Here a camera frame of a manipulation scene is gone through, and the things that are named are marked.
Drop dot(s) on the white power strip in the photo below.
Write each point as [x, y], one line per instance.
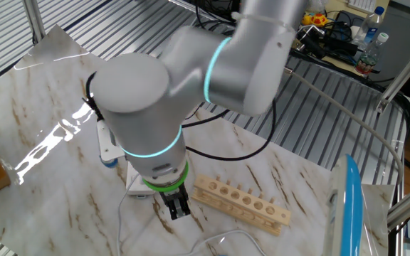
[134, 185]

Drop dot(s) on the aluminium frame post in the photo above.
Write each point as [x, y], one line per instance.
[33, 21]

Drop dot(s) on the blue capped water bottle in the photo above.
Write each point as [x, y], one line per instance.
[368, 28]

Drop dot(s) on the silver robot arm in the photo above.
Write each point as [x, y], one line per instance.
[148, 106]

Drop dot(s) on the blue white desk lamp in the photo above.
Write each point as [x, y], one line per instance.
[351, 213]

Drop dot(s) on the yellow red toy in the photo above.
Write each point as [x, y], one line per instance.
[315, 20]

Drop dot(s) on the wooden test tube rack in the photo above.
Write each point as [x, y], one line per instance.
[240, 201]

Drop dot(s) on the green labelled water bottle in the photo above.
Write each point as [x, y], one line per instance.
[368, 57]

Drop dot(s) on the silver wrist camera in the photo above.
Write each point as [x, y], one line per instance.
[107, 145]

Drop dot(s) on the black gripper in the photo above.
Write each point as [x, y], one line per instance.
[171, 199]

